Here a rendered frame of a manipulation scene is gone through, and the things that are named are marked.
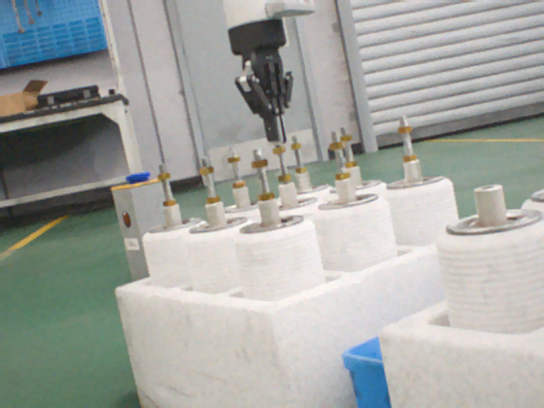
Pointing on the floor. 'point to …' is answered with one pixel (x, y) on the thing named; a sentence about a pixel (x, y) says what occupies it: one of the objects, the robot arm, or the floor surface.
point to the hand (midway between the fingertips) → (275, 130)
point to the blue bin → (367, 374)
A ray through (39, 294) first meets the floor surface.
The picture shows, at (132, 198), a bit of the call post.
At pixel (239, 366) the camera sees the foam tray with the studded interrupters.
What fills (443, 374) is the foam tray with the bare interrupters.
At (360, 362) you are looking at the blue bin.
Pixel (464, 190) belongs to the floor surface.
